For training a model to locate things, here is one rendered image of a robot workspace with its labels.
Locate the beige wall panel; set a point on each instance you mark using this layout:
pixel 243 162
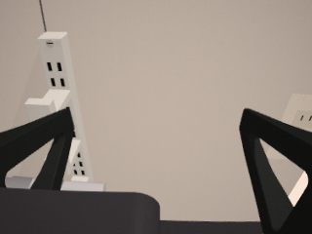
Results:
pixel 162 85

